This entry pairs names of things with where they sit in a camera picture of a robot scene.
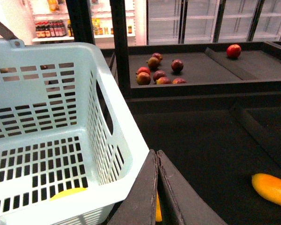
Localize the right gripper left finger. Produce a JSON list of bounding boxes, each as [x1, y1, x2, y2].
[[107, 150, 158, 225]]

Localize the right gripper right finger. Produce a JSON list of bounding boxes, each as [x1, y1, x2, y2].
[[156, 150, 226, 225]]

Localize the light blue plastic basket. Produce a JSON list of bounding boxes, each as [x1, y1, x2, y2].
[[0, 39, 148, 225]]

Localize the brown basket handle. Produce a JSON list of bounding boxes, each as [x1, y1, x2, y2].
[[0, 22, 18, 40]]

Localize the yellow mango on shelf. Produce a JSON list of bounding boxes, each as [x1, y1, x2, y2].
[[251, 173, 281, 206]]

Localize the black fruit display shelf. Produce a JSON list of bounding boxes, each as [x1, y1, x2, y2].
[[65, 0, 281, 225]]

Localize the red apple alone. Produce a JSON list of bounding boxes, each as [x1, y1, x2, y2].
[[226, 44, 242, 59]]

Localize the glass freezer doors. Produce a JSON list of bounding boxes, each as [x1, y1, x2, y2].
[[146, 0, 281, 45]]

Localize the white grocery shelf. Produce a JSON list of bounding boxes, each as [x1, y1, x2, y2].
[[22, 0, 148, 49]]

